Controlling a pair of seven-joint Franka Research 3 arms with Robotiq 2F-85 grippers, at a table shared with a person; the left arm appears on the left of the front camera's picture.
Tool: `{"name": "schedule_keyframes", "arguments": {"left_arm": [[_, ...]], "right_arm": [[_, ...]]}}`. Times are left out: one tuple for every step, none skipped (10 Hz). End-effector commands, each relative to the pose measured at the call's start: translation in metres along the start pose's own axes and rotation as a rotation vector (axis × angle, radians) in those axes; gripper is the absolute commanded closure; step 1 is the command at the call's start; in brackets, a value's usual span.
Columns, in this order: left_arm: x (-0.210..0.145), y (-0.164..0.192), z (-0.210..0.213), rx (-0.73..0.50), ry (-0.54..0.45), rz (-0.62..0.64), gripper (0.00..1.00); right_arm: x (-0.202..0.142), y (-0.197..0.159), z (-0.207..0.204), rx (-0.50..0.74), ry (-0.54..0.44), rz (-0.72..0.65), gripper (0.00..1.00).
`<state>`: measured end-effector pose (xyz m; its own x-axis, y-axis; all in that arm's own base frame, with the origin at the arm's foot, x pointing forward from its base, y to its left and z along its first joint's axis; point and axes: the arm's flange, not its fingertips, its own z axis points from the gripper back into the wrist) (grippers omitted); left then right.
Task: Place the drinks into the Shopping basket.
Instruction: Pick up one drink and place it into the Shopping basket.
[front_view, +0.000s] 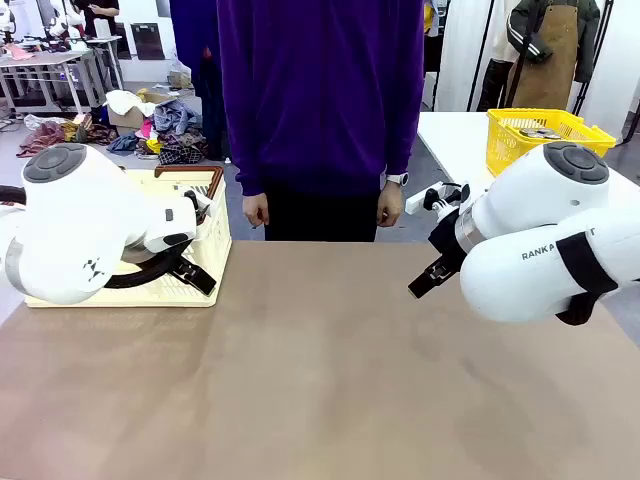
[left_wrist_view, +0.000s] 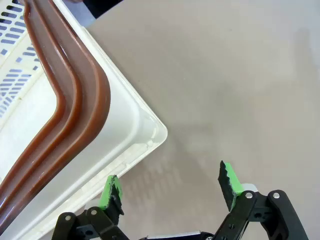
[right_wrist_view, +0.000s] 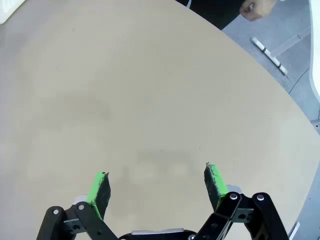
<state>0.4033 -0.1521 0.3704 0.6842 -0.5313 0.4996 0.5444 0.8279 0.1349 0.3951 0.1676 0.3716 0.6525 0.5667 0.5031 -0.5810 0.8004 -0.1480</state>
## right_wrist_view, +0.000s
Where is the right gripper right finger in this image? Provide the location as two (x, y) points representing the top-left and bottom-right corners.
(194, 162), (291, 240)

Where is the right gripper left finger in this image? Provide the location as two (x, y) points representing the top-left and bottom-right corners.
(36, 171), (118, 240)

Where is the cream folding shopping basket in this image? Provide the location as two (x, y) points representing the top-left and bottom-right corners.
(0, 0), (27, 25)

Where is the person's left hand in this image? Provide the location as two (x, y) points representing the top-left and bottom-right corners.
(239, 0), (276, 22)

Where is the white striped floor strip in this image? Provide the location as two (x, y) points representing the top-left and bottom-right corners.
(250, 36), (289, 76)

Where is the white side table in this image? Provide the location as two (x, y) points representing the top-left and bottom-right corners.
(308, 0), (320, 100)

